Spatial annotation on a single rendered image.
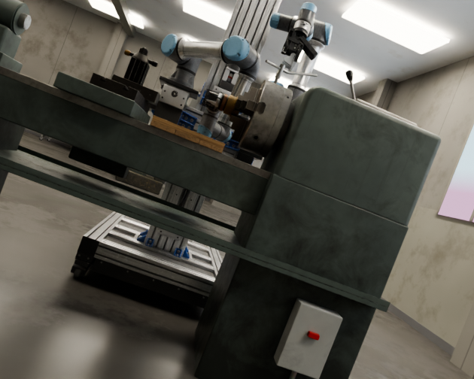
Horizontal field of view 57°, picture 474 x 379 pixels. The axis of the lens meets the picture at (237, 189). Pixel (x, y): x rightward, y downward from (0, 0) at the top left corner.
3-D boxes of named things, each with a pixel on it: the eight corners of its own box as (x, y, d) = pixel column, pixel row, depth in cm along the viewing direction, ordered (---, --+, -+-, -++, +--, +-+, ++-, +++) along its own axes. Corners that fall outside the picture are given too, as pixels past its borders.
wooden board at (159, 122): (217, 155, 210) (220, 147, 210) (221, 153, 174) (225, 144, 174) (158, 131, 207) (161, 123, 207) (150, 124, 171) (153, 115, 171)
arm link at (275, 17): (294, 13, 259) (272, 6, 215) (311, 18, 257) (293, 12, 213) (288, 33, 264) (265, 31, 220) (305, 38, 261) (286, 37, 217)
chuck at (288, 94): (261, 152, 212) (287, 90, 205) (266, 163, 181) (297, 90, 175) (254, 150, 211) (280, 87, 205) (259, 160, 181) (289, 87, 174)
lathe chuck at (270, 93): (254, 150, 211) (280, 87, 205) (259, 160, 181) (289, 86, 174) (237, 143, 210) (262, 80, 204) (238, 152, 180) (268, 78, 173)
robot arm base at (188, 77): (167, 83, 255) (174, 67, 255) (192, 93, 257) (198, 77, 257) (166, 79, 240) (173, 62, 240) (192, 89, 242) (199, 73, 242)
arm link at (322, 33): (277, 109, 260) (311, 22, 259) (301, 117, 257) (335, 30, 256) (274, 104, 248) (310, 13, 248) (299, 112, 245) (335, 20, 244)
